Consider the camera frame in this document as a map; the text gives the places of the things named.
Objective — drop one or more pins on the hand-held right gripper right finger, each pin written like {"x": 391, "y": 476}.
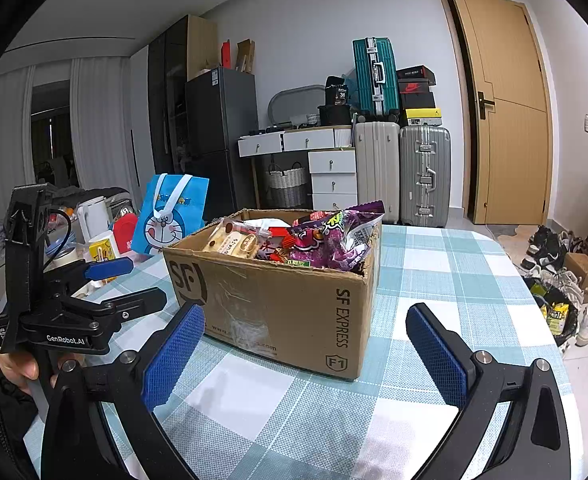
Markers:
{"x": 438, "y": 355}

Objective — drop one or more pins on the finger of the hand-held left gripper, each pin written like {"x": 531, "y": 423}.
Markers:
{"x": 139, "y": 302}
{"x": 109, "y": 268}

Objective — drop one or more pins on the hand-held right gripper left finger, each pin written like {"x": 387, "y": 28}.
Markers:
{"x": 171, "y": 360}

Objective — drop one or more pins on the beige pastry packet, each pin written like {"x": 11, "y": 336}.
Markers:
{"x": 229, "y": 245}

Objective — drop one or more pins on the brown cardboard box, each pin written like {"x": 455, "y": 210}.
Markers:
{"x": 274, "y": 305}

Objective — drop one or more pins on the purple candy bag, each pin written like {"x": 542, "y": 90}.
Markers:
{"x": 329, "y": 245}

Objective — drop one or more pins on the person's left forearm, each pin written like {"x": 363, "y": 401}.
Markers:
{"x": 14, "y": 425}

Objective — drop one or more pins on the person's left hand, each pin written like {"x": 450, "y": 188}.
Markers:
{"x": 19, "y": 367}

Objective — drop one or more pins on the yellow drink carton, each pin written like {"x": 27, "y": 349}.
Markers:
{"x": 103, "y": 250}

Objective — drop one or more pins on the white electric kettle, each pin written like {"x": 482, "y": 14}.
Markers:
{"x": 94, "y": 220}

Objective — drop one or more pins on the blue cartoon tote bag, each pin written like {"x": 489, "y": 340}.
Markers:
{"x": 174, "y": 225}

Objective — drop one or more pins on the checked tablecloth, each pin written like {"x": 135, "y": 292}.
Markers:
{"x": 448, "y": 270}

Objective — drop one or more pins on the trash bin with black bag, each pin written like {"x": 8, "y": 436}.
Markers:
{"x": 556, "y": 315}

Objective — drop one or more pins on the white curtain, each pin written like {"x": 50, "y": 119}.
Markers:
{"x": 1, "y": 160}
{"x": 104, "y": 125}

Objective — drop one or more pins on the pile of sneakers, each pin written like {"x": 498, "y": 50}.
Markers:
{"x": 548, "y": 250}

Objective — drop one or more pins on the small cardboard box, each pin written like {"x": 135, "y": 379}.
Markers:
{"x": 583, "y": 275}

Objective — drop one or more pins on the dark grey refrigerator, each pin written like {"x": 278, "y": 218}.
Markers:
{"x": 221, "y": 130}

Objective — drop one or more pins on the tall dark cabinet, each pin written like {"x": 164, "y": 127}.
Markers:
{"x": 171, "y": 100}

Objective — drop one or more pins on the silver suitcase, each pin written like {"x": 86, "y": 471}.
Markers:
{"x": 423, "y": 175}

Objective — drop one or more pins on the woven laundry basket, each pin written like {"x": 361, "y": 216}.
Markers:
{"x": 286, "y": 185}

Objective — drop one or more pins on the beige suitcase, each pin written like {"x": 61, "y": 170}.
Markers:
{"x": 377, "y": 170}

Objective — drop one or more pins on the wooden door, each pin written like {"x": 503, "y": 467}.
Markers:
{"x": 513, "y": 150}

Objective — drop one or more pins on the white drawer desk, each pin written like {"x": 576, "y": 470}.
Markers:
{"x": 331, "y": 160}

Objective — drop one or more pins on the black yellow shoe box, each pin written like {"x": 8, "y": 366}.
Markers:
{"x": 423, "y": 117}

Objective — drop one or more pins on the grey oval mirror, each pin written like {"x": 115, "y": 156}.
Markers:
{"x": 286, "y": 102}

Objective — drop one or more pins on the red paper bag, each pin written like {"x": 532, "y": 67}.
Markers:
{"x": 227, "y": 54}

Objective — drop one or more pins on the brown paper bag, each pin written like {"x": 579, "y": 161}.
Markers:
{"x": 245, "y": 55}

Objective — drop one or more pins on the black storage basket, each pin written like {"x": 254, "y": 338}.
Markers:
{"x": 335, "y": 116}

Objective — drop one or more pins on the black paper bag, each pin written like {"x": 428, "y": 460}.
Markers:
{"x": 338, "y": 91}

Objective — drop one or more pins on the teal suitcase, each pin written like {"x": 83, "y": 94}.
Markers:
{"x": 376, "y": 77}

